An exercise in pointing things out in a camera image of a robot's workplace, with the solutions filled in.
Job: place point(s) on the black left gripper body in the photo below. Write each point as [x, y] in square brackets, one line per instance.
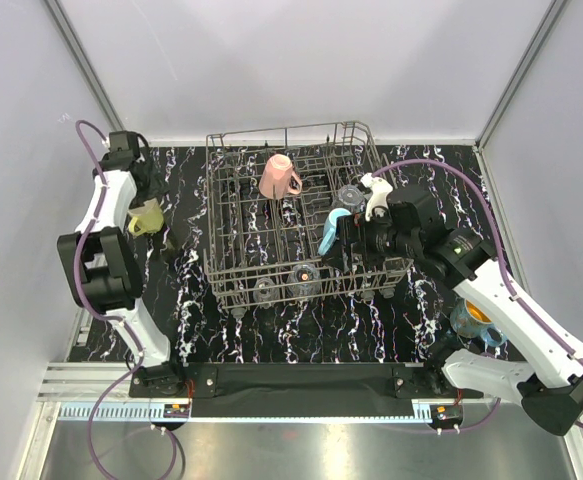
[152, 187]

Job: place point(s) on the pink ceramic mug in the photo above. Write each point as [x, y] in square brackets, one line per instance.
[279, 178]

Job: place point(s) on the aluminium frame rail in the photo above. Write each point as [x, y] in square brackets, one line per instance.
[82, 383]

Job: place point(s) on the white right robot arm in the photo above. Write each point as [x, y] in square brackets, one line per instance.
[547, 384]

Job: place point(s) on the clear glass cup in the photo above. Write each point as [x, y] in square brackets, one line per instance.
[351, 198]
[266, 292]
[303, 281]

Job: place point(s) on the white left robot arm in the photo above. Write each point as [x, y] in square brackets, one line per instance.
[100, 268]

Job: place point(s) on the light blue ceramic mug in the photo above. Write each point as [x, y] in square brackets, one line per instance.
[330, 229]

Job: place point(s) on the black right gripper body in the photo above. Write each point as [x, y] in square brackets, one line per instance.
[376, 238]

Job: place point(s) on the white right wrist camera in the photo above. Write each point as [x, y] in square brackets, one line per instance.
[379, 188]

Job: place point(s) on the grey wire dish rack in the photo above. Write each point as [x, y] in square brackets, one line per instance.
[251, 236]

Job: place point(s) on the blue floral mug orange inside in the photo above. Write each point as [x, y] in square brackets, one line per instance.
[471, 323]

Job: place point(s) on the yellow ceramic mug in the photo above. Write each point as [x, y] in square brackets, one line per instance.
[146, 219]

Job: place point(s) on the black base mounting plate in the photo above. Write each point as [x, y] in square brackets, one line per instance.
[207, 380]

